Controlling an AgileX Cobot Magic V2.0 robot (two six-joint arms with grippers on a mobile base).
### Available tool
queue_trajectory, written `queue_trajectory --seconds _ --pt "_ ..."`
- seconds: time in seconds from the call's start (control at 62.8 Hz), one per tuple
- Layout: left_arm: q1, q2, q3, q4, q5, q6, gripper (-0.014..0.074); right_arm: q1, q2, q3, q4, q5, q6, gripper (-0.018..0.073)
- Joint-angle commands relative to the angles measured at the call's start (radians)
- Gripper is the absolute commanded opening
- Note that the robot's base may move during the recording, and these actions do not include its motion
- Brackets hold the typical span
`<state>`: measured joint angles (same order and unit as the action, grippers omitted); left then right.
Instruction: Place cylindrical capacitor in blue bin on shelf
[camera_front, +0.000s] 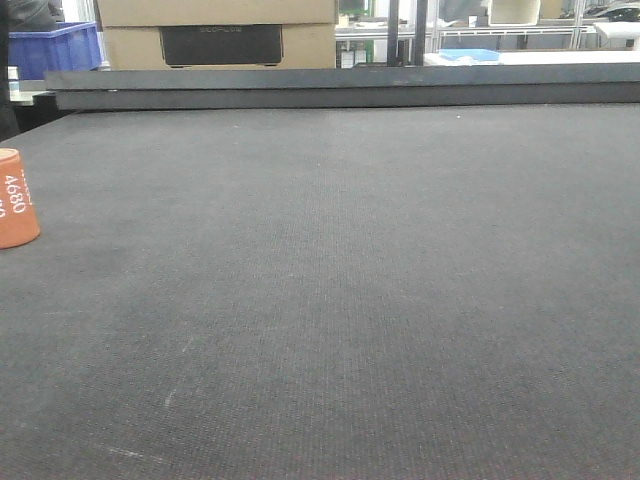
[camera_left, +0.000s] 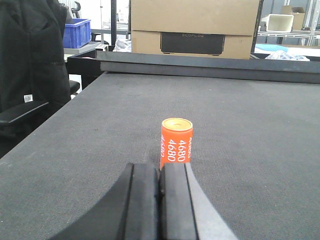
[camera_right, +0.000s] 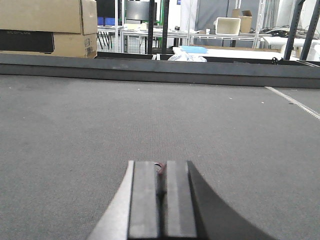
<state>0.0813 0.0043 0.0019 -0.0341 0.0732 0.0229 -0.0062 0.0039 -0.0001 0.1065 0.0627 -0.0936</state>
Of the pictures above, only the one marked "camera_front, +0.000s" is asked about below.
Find white background table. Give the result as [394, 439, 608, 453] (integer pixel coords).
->
[424, 50, 639, 66]

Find black table mat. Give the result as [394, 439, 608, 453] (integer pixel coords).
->
[1, 104, 639, 479]

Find black vertical post pair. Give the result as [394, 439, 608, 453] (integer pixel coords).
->
[385, 0, 429, 68]

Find upper cardboard box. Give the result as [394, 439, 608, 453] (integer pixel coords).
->
[98, 0, 336, 27]

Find blue plastic crate background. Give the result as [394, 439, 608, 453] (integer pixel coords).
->
[8, 22, 103, 80]

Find orange cylindrical capacitor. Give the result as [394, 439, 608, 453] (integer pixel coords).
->
[0, 148, 41, 249]

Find light blue tray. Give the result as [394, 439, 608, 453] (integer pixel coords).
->
[439, 49, 500, 65]

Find cardboard box with black print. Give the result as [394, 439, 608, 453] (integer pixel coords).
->
[104, 24, 336, 70]

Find dark raised table ledge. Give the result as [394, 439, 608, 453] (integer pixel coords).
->
[45, 63, 639, 111]

